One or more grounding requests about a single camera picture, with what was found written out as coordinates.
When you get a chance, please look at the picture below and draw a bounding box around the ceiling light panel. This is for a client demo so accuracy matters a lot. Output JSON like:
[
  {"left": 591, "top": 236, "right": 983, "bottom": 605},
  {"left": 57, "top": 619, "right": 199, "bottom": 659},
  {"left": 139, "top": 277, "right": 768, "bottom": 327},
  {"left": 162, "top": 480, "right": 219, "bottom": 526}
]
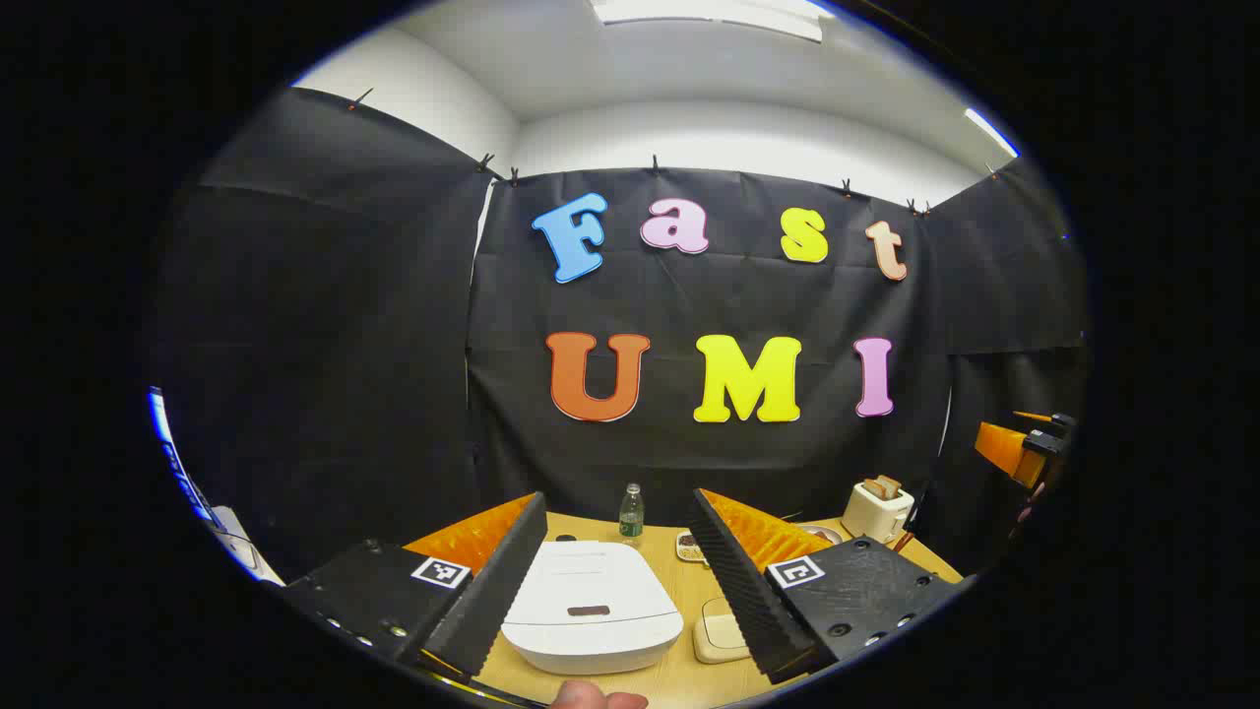
[
  {"left": 591, "top": 0, "right": 823, "bottom": 42},
  {"left": 965, "top": 106, "right": 1020, "bottom": 159}
]

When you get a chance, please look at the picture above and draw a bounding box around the clear plastic tray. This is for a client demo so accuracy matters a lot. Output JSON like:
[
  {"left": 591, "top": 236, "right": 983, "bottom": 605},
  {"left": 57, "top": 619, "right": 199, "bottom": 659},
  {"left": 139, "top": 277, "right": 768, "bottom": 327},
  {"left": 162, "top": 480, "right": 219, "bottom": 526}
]
[{"left": 692, "top": 596, "right": 754, "bottom": 666}]

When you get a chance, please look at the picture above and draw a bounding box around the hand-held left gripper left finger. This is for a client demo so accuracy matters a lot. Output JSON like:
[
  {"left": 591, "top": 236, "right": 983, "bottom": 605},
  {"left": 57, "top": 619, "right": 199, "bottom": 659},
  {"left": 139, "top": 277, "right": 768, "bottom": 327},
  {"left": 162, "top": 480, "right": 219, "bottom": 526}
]
[{"left": 281, "top": 490, "right": 549, "bottom": 680}]

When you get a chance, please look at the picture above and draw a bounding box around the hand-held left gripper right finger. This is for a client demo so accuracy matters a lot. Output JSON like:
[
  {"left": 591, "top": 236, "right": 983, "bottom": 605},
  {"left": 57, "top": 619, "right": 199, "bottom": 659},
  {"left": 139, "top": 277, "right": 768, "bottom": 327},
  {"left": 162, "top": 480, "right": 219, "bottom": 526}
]
[{"left": 687, "top": 487, "right": 977, "bottom": 685}]

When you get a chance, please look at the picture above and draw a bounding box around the white toaster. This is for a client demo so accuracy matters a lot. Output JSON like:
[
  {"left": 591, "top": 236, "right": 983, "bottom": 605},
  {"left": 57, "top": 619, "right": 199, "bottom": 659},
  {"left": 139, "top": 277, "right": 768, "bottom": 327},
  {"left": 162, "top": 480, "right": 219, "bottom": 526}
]
[{"left": 842, "top": 481, "right": 914, "bottom": 545}]

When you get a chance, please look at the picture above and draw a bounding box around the white rice cooker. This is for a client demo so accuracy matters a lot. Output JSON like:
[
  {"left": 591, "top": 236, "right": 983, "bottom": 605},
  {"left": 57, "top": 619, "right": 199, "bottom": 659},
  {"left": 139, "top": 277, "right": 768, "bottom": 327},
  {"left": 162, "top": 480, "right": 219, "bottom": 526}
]
[{"left": 500, "top": 540, "right": 685, "bottom": 676}]

